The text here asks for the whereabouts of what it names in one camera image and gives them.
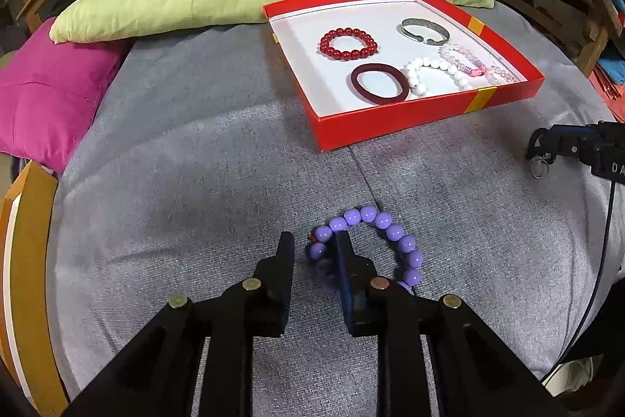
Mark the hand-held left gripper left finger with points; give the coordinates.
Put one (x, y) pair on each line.
(286, 265)

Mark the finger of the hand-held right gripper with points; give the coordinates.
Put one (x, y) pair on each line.
(569, 142)

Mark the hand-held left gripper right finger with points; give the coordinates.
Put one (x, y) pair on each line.
(343, 265)

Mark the red cardboard box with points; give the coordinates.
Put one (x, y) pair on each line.
(390, 104)

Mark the silver bangle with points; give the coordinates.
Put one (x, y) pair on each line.
(412, 31)

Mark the stack of coral cloths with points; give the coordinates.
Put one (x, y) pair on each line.
(610, 80)

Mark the orange box lid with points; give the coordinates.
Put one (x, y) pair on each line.
(27, 275)

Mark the magenta cushion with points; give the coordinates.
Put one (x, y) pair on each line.
(44, 99)

